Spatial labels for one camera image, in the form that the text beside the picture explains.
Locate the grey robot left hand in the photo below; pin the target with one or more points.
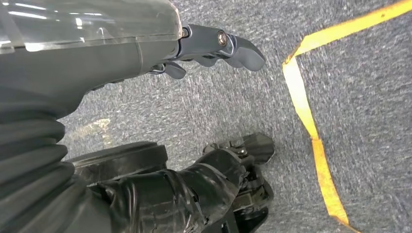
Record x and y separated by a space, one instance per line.
96 48

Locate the black robot left leg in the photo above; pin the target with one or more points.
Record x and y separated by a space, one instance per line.
119 160

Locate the yellow floor tape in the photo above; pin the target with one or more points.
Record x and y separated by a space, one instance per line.
299 96

